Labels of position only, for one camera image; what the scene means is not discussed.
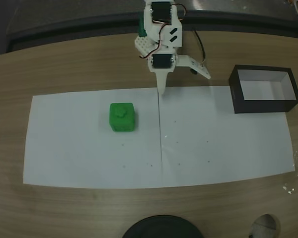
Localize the grey mottled object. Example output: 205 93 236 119
248 213 281 238

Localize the black round object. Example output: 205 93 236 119
121 215 204 238

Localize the black cable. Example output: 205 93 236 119
193 29 207 65

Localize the green table clamp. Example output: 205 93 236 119
138 18 148 38

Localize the green cube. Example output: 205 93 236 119
109 102 136 133

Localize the white perforated base plate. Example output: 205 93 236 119
135 36 156 60

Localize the white paper sheet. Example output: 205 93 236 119
157 85 296 188
23 87 164 189

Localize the dark brown open box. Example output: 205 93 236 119
228 64 298 115

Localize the white wrist camera mount plate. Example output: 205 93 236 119
176 55 212 80

